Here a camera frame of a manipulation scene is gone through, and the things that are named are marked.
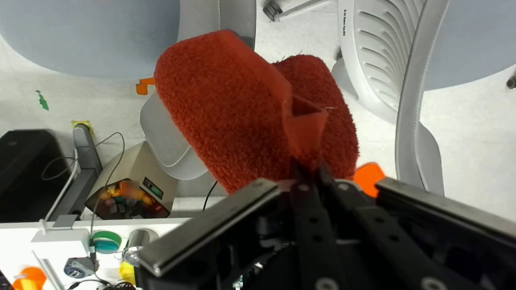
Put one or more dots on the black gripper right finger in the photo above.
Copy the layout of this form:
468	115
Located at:
402	257

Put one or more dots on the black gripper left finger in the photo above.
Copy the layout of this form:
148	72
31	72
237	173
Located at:
316	250

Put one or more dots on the red terry towel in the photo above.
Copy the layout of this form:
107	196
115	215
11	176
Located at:
248	118

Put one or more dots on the metal cup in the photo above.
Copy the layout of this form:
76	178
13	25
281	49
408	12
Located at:
139	239

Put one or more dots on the box of colourful toys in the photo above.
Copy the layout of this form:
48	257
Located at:
132	186

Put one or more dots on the teal round lid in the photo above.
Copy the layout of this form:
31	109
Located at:
105	242

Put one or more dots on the white work table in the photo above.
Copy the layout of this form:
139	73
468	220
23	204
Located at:
45	247

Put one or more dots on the black box on floor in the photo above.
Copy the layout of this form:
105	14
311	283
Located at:
32	173

